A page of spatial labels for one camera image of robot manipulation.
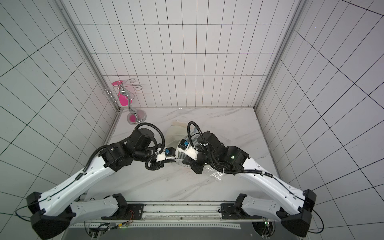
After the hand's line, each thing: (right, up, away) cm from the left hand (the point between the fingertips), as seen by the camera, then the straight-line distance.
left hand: (168, 160), depth 67 cm
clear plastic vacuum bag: (+8, +6, -11) cm, 14 cm away
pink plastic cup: (-40, +32, +42) cm, 67 cm away
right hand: (+7, +2, -1) cm, 8 cm away
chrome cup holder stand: (-32, +21, +44) cm, 59 cm away
